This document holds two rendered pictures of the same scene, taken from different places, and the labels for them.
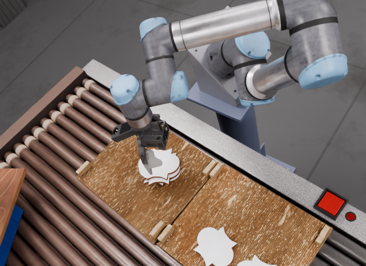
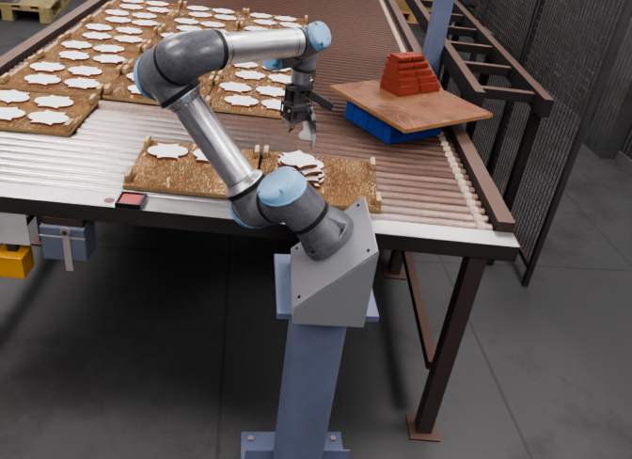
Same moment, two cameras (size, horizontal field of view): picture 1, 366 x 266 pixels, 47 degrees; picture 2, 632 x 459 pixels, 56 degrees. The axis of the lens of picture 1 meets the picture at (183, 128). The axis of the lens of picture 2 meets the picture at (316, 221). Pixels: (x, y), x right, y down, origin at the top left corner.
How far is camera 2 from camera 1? 224 cm
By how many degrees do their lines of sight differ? 79
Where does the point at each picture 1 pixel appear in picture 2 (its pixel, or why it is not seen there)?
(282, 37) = not seen: outside the picture
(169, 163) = (290, 159)
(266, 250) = (170, 165)
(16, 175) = (405, 125)
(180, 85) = not seen: hidden behind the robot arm
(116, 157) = (355, 178)
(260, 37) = (274, 184)
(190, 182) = not seen: hidden behind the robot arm
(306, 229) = (144, 179)
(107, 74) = (474, 236)
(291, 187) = (174, 204)
